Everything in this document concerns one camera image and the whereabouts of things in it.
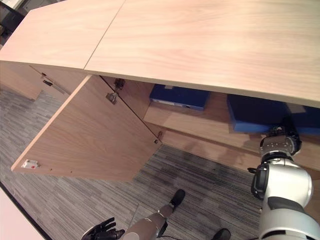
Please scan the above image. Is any metal hinge mount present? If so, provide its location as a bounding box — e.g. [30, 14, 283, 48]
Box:
[113, 78, 126, 91]

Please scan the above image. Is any white door latch plate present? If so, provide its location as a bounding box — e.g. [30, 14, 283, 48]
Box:
[20, 159, 41, 170]

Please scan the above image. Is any silver left robot leg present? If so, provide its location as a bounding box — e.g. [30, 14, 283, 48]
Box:
[119, 201, 175, 240]

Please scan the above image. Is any metal side cabinet hinge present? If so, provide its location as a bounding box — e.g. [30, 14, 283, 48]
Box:
[40, 72, 68, 95]

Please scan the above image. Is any metal door hinge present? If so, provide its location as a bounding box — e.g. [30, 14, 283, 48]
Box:
[153, 130, 164, 145]
[105, 91, 119, 105]

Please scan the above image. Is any dark left robot foot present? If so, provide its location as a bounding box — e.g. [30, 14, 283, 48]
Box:
[169, 189, 187, 213]

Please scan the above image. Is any wooden cabinet shelf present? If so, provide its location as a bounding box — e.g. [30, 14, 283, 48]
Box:
[143, 104, 263, 152]

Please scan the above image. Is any dark background furniture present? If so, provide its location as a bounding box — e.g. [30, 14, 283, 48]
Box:
[0, 0, 35, 48]

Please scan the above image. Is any dark robot foot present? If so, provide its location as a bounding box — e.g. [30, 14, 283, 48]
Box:
[169, 189, 187, 213]
[211, 227, 232, 240]

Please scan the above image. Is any open wooden cabinet door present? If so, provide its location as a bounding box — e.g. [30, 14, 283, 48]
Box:
[11, 75, 163, 182]

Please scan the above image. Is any light wood office cabinet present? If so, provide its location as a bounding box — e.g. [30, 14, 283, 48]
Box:
[83, 0, 320, 181]

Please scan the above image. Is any light wood side cabinet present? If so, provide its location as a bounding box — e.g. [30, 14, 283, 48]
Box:
[0, 0, 126, 96]

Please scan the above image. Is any blue folder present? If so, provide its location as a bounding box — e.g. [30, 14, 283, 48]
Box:
[226, 94, 320, 137]

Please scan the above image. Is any white table with dark edge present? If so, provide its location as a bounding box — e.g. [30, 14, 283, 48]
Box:
[0, 178, 50, 240]

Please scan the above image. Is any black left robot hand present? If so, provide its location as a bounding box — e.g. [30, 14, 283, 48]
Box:
[80, 216, 125, 240]

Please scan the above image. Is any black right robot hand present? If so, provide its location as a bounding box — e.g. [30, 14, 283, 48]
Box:
[272, 115, 303, 141]

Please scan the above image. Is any open side cabinet door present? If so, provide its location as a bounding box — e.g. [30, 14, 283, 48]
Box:
[0, 61, 43, 102]

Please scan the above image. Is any dark right robot foot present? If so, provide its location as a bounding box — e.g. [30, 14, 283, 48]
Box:
[211, 227, 232, 240]

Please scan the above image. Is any blue file folder box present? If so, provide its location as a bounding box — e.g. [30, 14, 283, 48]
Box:
[149, 83, 211, 112]

